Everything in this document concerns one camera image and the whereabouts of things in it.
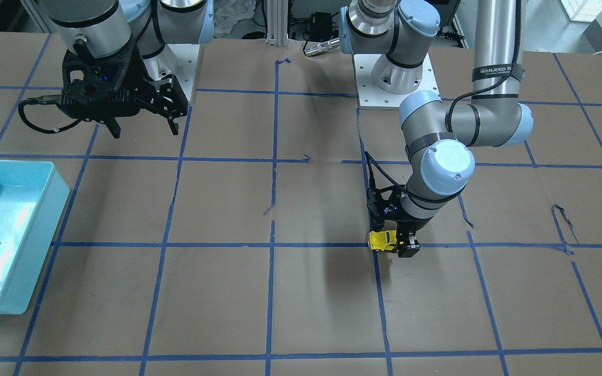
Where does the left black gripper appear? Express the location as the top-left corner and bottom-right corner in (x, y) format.
(366, 186), (421, 259)

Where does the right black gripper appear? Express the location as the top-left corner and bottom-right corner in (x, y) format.
(57, 35), (188, 139)

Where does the yellow beetle toy car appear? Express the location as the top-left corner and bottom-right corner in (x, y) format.
(366, 229), (398, 254)

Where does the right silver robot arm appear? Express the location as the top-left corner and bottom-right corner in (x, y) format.
(18, 1), (214, 139)

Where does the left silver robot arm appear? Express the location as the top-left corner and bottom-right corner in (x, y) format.
(339, 1), (534, 258)

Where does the light blue plastic bin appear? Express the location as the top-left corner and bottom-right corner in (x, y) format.
(0, 160), (70, 315)

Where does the silver cylindrical connector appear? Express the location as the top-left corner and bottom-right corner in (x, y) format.
(303, 38), (341, 57)

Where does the black power adapter box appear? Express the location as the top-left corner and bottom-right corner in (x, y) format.
(308, 11), (337, 41)

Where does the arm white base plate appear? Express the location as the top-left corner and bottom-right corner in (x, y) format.
(144, 44), (201, 104)
(353, 53), (440, 110)

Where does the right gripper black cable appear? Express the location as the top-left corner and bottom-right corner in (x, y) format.
(17, 95), (83, 134)

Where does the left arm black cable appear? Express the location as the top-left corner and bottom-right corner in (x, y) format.
(365, 0), (522, 204)

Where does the aluminium frame post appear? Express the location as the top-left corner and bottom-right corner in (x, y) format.
(263, 0), (289, 49)

